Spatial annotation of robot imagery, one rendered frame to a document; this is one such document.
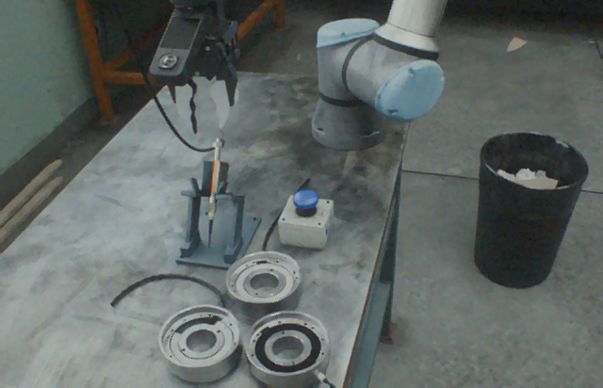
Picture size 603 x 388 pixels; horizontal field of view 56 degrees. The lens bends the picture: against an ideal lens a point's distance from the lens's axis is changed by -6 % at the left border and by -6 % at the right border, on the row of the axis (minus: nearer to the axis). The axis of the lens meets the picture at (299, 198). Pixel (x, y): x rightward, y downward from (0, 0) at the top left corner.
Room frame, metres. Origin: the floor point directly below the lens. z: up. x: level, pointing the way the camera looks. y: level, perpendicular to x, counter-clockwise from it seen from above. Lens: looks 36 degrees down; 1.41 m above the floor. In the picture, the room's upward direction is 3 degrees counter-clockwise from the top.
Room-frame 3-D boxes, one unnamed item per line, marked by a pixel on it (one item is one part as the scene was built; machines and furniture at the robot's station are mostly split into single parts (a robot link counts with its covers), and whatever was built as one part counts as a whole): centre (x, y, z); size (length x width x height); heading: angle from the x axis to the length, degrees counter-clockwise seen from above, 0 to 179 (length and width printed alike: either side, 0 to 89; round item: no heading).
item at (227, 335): (0.51, 0.13, 0.82); 0.08 x 0.08 x 0.02
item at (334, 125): (1.07, -0.11, 0.85); 0.15 x 0.15 x 0.10
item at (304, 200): (0.75, -0.01, 0.85); 0.04 x 0.04 x 0.05
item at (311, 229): (0.75, -0.01, 0.82); 0.08 x 0.07 x 0.05; 163
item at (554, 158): (1.51, -0.73, 0.21); 0.34 x 0.34 x 0.43
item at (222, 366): (0.51, 0.13, 0.82); 0.10 x 0.10 x 0.04
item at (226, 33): (0.79, 0.12, 1.13); 0.09 x 0.08 x 0.12; 165
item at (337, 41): (1.06, -0.11, 0.97); 0.13 x 0.12 x 0.14; 30
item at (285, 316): (0.49, 0.03, 0.82); 0.10 x 0.10 x 0.04
